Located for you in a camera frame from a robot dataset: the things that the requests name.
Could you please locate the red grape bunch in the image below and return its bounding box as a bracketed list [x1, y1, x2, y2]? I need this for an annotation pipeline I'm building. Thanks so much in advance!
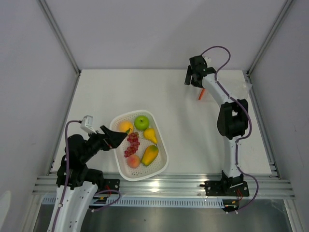
[124, 132, 140, 158]

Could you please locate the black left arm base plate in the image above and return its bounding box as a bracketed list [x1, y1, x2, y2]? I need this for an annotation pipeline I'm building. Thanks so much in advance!
[96, 179, 120, 195]

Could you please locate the yellow pear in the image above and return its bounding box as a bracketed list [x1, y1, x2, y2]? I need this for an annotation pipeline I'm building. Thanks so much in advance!
[143, 128, 157, 145]

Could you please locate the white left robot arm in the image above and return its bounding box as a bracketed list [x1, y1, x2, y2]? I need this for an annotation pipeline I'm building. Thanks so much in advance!
[47, 120, 128, 232]

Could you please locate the white slotted cable duct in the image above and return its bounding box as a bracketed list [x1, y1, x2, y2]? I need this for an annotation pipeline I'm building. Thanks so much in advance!
[42, 196, 225, 209]

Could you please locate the yellow green mango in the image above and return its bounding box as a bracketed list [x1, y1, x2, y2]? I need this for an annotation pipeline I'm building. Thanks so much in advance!
[141, 145, 159, 166]

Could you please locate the pink peach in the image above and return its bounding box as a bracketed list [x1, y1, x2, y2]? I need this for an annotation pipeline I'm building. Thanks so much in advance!
[127, 154, 140, 169]

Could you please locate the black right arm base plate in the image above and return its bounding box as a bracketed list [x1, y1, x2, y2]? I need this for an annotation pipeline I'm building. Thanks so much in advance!
[199, 180, 250, 197]

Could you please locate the aluminium frame post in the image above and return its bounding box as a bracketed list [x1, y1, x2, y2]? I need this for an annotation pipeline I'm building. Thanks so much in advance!
[246, 0, 296, 75]
[36, 0, 82, 75]

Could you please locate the orange peach with leaf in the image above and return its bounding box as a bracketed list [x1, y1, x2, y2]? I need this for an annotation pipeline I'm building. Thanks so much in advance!
[118, 120, 134, 134]

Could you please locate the right aluminium frame post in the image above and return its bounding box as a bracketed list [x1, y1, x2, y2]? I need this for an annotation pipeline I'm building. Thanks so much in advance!
[246, 0, 296, 75]

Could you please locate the white perforated plastic basket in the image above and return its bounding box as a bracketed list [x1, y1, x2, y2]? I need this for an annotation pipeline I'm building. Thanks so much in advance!
[110, 110, 169, 181]

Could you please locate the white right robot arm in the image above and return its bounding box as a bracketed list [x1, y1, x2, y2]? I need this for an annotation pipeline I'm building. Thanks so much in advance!
[184, 55, 249, 197]

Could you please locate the clear orange zip bag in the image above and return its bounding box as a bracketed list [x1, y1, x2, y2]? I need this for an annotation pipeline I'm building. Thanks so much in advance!
[198, 83, 253, 101]

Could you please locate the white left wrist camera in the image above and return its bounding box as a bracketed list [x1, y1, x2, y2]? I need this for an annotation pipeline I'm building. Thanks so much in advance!
[80, 115, 97, 134]

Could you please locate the green apple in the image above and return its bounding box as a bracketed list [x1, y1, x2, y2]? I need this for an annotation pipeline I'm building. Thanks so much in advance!
[134, 116, 150, 131]

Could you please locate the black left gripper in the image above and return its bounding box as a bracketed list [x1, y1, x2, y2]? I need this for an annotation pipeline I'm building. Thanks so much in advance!
[80, 124, 127, 162]

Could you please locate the left aluminium frame post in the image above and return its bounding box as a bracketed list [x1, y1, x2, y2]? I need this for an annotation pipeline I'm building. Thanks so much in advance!
[36, 0, 82, 75]

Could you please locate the aluminium front rail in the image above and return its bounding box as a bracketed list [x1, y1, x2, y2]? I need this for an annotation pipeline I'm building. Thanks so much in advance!
[32, 173, 295, 200]

